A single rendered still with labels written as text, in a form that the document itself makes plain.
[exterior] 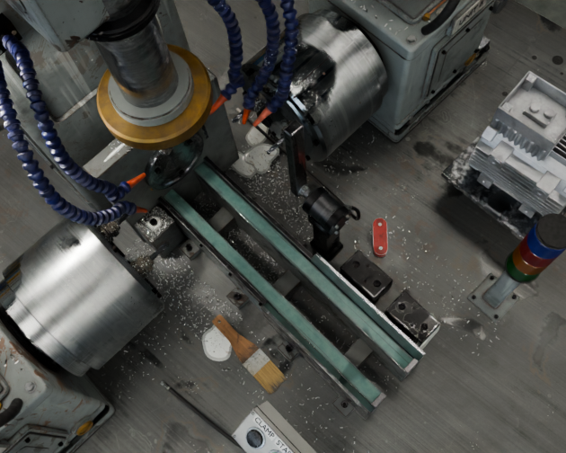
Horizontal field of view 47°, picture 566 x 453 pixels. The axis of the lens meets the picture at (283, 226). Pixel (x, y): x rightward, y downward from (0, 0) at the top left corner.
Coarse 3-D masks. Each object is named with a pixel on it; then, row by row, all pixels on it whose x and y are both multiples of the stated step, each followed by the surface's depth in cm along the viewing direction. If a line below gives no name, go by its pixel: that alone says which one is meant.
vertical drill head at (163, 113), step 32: (128, 0) 78; (160, 32) 89; (128, 64) 88; (160, 64) 91; (192, 64) 103; (128, 96) 96; (160, 96) 97; (192, 96) 101; (128, 128) 100; (160, 128) 99; (192, 128) 100
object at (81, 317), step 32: (64, 224) 116; (32, 256) 114; (64, 256) 111; (96, 256) 111; (0, 288) 114; (32, 288) 110; (64, 288) 110; (96, 288) 111; (128, 288) 113; (32, 320) 109; (64, 320) 109; (96, 320) 111; (128, 320) 115; (64, 352) 111; (96, 352) 114
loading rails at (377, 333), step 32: (224, 192) 141; (192, 224) 139; (224, 224) 146; (256, 224) 138; (192, 256) 147; (224, 256) 136; (288, 256) 135; (320, 256) 133; (256, 288) 133; (288, 288) 140; (320, 288) 132; (352, 288) 130; (288, 320) 130; (352, 320) 129; (384, 320) 127; (288, 352) 138; (320, 352) 127; (352, 352) 134; (384, 352) 128; (416, 352) 125; (352, 384) 125
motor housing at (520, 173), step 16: (480, 144) 126; (496, 144) 125; (512, 144) 123; (560, 144) 119; (480, 160) 128; (512, 160) 123; (528, 160) 123; (544, 160) 121; (560, 160) 120; (496, 176) 128; (512, 176) 124; (528, 176) 122; (560, 176) 120; (512, 192) 129; (528, 192) 125; (560, 192) 121; (544, 208) 125; (560, 208) 122
